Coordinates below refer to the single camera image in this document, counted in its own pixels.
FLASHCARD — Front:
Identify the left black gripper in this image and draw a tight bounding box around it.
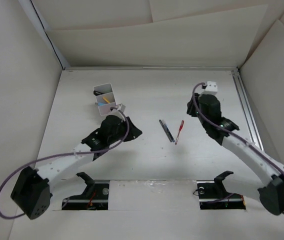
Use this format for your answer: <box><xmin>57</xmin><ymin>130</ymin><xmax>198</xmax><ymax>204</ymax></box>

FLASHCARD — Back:
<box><xmin>107</xmin><ymin>116</ymin><xmax>142</xmax><ymax>145</ymax></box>

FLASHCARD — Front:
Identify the clear red pen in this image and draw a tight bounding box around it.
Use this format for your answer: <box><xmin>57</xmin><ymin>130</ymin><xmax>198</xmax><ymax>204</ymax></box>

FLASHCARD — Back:
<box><xmin>174</xmin><ymin>120</ymin><xmax>185</xmax><ymax>145</ymax></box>

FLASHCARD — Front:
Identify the black blue pen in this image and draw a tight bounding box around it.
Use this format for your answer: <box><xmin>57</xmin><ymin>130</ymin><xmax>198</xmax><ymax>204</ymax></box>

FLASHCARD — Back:
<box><xmin>159</xmin><ymin>119</ymin><xmax>175</xmax><ymax>143</ymax></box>

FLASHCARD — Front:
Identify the black green highlighter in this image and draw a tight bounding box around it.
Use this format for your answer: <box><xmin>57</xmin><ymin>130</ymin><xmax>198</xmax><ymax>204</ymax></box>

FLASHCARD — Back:
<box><xmin>93</xmin><ymin>90</ymin><xmax>104</xmax><ymax>96</ymax></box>

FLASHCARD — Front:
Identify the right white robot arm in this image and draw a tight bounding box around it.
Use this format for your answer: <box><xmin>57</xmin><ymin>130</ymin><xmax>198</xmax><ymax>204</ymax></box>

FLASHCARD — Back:
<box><xmin>187</xmin><ymin>93</ymin><xmax>284</xmax><ymax>216</ymax></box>

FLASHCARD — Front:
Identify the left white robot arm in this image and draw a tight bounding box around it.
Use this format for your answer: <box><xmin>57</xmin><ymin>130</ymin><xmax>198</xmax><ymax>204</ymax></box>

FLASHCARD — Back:
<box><xmin>11</xmin><ymin>115</ymin><xmax>143</xmax><ymax>220</ymax></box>

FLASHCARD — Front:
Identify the white three-compartment organizer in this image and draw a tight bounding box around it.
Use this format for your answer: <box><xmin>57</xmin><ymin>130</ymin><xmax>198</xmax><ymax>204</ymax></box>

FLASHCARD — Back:
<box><xmin>93</xmin><ymin>83</ymin><xmax>117</xmax><ymax>116</ymax></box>

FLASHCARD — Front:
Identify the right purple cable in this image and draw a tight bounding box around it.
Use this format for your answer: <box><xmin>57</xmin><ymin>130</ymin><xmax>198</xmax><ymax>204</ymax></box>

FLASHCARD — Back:
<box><xmin>191</xmin><ymin>82</ymin><xmax>284</xmax><ymax>222</ymax></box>

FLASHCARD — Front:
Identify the purple cable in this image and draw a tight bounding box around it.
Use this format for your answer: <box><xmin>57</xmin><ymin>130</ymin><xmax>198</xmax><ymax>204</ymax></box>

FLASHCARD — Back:
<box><xmin>0</xmin><ymin>106</ymin><xmax>130</xmax><ymax>220</ymax></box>
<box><xmin>191</xmin><ymin>82</ymin><xmax>284</xmax><ymax>222</ymax></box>

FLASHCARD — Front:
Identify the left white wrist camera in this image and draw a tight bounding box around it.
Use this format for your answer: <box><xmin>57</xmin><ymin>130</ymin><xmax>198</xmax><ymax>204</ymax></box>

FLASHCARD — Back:
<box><xmin>110</xmin><ymin>103</ymin><xmax>126</xmax><ymax>113</ymax></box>

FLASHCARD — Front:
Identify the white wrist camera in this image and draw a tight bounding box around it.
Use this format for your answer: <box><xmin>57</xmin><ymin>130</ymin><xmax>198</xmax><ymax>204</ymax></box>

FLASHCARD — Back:
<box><xmin>110</xmin><ymin>103</ymin><xmax>126</xmax><ymax>113</ymax></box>
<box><xmin>201</xmin><ymin>81</ymin><xmax>218</xmax><ymax>96</ymax></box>

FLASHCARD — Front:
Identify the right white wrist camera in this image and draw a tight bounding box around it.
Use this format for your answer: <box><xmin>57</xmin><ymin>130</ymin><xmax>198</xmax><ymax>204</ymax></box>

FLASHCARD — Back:
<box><xmin>201</xmin><ymin>81</ymin><xmax>218</xmax><ymax>96</ymax></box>

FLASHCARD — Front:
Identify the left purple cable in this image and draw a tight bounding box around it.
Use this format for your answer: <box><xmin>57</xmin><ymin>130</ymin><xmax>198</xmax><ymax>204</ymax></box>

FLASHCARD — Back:
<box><xmin>0</xmin><ymin>106</ymin><xmax>130</xmax><ymax>220</ymax></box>

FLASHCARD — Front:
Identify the aluminium rail right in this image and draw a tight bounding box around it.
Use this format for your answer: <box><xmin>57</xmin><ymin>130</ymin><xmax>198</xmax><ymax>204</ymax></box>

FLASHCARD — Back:
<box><xmin>231</xmin><ymin>68</ymin><xmax>265</xmax><ymax>151</ymax></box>

